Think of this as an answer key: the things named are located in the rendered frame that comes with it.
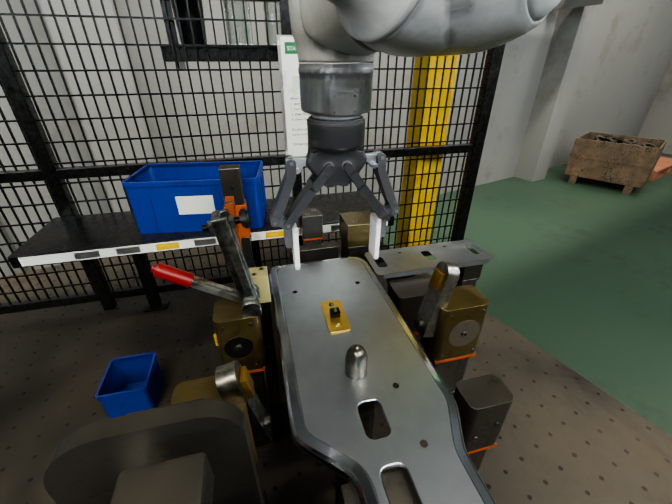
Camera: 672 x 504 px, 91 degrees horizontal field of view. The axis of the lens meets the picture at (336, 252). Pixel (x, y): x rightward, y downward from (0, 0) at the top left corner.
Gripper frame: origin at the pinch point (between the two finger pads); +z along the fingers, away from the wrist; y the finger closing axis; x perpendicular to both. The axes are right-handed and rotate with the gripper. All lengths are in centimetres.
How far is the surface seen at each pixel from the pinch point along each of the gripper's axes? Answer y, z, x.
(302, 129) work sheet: 4, -9, 55
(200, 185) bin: -23.5, -1.1, 35.4
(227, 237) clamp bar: -15.7, -5.4, -1.5
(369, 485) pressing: -3.2, 12.9, -27.5
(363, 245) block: 12.9, 13.3, 23.7
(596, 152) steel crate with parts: 400, 72, 279
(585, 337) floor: 165, 114, 58
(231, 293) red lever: -16.7, 4.8, -0.5
